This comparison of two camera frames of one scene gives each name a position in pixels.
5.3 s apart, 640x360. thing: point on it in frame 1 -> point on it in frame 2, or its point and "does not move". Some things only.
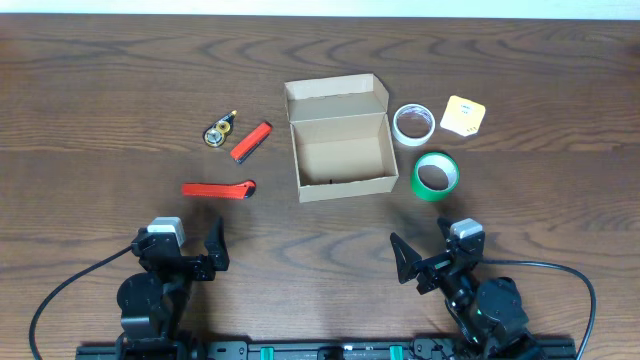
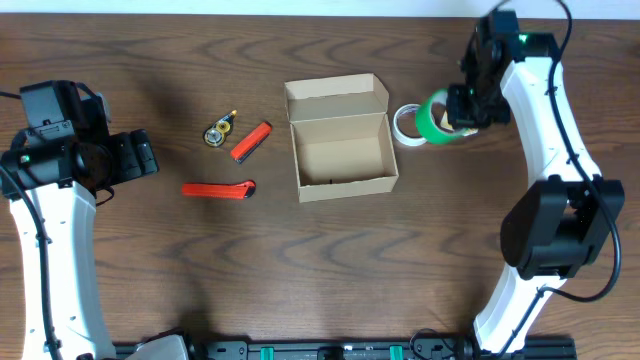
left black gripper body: [196, 267] -> [126, 159]
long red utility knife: [217, 190] does not move
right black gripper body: [436, 269] -> [473, 105]
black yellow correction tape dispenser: [215, 135] does not move
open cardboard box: [341, 137] does not move
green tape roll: [434, 176] -> [429, 128]
